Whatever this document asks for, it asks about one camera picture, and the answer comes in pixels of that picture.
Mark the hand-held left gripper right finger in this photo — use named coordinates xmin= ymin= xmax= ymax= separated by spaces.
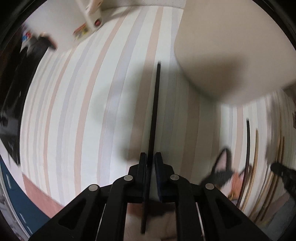
xmin=155 ymin=152 xmax=270 ymax=241

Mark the beige utensil holder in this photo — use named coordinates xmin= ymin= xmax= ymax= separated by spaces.
xmin=173 ymin=0 xmax=296 ymax=106

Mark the row of light bamboo chopsticks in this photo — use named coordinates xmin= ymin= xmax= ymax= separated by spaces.
xmin=240 ymin=130 xmax=287 ymax=223

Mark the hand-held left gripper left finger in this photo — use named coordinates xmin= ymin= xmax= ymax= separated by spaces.
xmin=29 ymin=152 xmax=148 ymax=241

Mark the black glass cooktop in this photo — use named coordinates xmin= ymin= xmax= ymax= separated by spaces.
xmin=0 ymin=35 xmax=57 ymax=166

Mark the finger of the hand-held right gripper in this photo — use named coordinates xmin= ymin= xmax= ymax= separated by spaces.
xmin=270 ymin=162 xmax=296 ymax=197

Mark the dark wooden chopstick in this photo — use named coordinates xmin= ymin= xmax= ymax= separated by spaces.
xmin=141 ymin=61 xmax=162 ymax=234
xmin=237 ymin=119 xmax=252 ymax=205

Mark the pink and white electric kettle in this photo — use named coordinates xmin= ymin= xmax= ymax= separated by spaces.
xmin=77 ymin=0 xmax=103 ymax=32

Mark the cat printed striped tablecloth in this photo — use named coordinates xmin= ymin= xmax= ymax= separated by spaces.
xmin=20 ymin=6 xmax=296 ymax=241

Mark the blue kitchen cabinet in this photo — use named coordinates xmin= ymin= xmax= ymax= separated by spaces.
xmin=0 ymin=160 xmax=50 ymax=239

